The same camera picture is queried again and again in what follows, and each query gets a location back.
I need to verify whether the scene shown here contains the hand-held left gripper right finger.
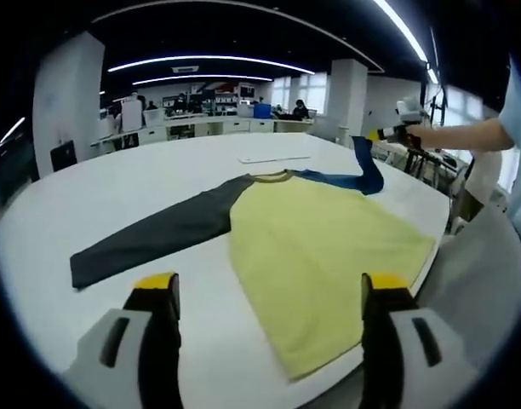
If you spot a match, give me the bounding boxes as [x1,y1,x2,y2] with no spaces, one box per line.
[360,272,479,409]

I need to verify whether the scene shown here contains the long white cabinet counter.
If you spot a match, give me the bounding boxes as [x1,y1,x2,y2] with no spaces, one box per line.
[89,113,318,151]

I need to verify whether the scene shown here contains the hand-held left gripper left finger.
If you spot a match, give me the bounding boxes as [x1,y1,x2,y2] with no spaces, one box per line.
[62,269,185,409]

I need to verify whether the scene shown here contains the person's light blue shirt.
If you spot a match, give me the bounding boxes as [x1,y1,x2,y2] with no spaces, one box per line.
[497,53,521,225]

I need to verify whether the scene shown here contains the white upright board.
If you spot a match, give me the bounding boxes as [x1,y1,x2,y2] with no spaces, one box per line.
[120,98,144,131]

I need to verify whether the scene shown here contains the straight ceiling light strip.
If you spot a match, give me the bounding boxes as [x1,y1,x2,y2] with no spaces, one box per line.
[372,0,441,85]

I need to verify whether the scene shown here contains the yellow garment with dark sleeves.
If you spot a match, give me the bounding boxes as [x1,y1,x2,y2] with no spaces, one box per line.
[69,135,436,383]

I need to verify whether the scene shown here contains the black cabinet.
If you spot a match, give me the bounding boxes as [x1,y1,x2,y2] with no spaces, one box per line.
[49,141,79,173]

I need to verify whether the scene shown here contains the white flat table strip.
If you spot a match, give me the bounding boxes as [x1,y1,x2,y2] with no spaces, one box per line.
[236,153,312,164]

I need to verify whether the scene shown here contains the long curved ceiling light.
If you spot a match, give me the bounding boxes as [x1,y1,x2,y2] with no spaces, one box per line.
[106,53,318,77]
[142,73,275,87]

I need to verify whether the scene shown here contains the person's grey trousers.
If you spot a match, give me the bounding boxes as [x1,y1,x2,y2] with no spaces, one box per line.
[413,208,521,387]

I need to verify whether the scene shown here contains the background storage shelf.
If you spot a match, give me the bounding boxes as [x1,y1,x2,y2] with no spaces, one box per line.
[161,82,262,117]

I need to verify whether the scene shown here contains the white square pillar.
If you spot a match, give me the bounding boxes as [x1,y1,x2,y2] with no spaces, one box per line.
[31,31,106,181]
[329,58,371,147]

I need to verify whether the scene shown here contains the person's right hand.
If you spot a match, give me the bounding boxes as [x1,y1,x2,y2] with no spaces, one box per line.
[407,124,432,150]

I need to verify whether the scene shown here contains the black monitor stand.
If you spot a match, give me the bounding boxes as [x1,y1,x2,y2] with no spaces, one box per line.
[421,62,449,130]

